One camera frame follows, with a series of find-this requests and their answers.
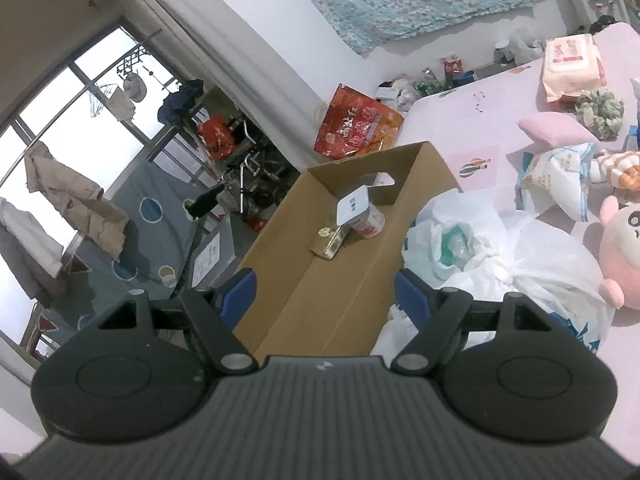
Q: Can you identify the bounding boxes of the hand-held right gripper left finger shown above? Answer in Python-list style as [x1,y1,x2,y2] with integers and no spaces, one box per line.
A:
[97,268,259,374]

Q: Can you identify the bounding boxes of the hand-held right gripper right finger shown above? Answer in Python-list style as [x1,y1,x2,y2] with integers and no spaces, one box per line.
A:
[390,268,554,375]

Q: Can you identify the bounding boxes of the brown cardboard box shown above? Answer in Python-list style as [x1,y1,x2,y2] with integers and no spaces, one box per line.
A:
[232,141,458,363]

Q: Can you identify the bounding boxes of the clear storage box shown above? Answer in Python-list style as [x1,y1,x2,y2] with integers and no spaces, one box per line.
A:
[187,212,251,291]

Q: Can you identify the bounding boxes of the red can with white lid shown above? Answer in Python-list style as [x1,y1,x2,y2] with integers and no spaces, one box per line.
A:
[336,185,387,240]

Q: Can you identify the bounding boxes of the small yellow carton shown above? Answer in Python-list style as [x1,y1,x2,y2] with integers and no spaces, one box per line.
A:
[310,225,348,261]

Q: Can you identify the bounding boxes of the blue circle-print sheet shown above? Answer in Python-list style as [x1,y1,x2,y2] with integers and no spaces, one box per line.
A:
[47,160,201,346]

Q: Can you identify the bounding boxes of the metal folding cart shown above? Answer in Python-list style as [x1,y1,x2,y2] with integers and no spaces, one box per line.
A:
[215,120,301,221]

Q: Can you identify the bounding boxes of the white plastic bag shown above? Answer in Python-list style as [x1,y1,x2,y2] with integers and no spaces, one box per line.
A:
[372,189,617,361]

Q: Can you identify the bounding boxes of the red plastic bag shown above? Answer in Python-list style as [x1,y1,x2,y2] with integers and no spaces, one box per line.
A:
[196,115,236,161]

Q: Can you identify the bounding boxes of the red snack bag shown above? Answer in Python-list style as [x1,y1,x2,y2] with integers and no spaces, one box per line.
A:
[312,83,405,162]

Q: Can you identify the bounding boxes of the white and blue diaper pack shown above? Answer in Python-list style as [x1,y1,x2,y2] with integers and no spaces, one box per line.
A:
[515,142,598,223]

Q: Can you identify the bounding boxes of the beige hanging garment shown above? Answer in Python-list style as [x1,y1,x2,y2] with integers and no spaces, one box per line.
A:
[24,141,130,261]

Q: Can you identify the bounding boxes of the dark blue hanging clothes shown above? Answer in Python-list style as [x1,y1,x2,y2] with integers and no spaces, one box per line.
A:
[157,78,206,123]

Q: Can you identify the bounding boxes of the green glass bottles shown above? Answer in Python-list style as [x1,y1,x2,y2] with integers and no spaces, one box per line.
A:
[420,67,446,96]

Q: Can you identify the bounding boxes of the pink plush toy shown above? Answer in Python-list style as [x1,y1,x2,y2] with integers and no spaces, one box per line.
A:
[597,195,640,311]

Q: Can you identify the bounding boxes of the grey hanging garment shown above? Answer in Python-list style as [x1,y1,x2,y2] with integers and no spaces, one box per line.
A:
[0,197,68,306]

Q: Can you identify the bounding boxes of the white hanging hat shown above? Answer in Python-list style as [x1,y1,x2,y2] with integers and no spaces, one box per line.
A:
[122,72,151,103]

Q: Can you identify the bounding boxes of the orange and white plush toy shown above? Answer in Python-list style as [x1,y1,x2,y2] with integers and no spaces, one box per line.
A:
[590,150,640,193]

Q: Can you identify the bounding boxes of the hanging clip rack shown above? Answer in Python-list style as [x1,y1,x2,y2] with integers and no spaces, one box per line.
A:
[117,45,153,76]

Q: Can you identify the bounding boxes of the green scrunchie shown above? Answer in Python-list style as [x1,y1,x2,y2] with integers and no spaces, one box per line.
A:
[574,87,626,142]

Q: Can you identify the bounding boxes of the clear plastic bag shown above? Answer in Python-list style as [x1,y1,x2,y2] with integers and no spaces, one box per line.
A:
[492,30,546,66]

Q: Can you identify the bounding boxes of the pink wet wipes pack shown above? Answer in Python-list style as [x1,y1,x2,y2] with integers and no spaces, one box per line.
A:
[541,33,608,104]

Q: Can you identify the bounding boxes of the black electric kettle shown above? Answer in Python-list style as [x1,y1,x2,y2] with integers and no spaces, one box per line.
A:
[589,15,620,36]

